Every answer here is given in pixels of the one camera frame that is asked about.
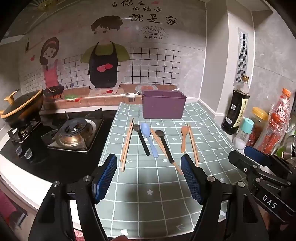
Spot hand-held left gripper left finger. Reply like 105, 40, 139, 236
28, 153, 118, 241

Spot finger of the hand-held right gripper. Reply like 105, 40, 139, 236
228, 151, 287, 188
244, 146, 296, 176

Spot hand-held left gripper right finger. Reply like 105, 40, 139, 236
180, 154, 270, 241

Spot black spoon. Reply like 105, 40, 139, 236
155, 130, 174, 164
133, 124, 151, 156

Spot orange wooden spoon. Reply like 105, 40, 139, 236
181, 126, 189, 153

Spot blue plastic spoon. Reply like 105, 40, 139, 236
140, 122, 159, 159

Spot purple utensil holder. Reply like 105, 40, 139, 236
142, 90, 187, 120

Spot person's right forearm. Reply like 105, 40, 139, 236
257, 207, 281, 234

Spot teal cap shaker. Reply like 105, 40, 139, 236
233, 118, 255, 151

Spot steel bowl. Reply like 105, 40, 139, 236
276, 130, 296, 163

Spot red bottle orange cap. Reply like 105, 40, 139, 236
255, 88, 296, 154

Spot yellow lid jar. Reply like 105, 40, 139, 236
246, 107, 269, 146

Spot green checked mat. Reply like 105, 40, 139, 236
72, 102, 249, 239

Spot dark soy sauce bottle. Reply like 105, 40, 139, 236
221, 75, 250, 135

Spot black gas stove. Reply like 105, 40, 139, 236
0, 108, 118, 186

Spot stove burner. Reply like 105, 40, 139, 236
8, 117, 43, 143
47, 111, 104, 153

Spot white vent grille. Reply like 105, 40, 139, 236
235, 27, 249, 85

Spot black pot with lid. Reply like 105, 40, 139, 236
0, 89, 44, 128

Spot cartoon wall poster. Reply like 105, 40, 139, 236
0, 0, 207, 112

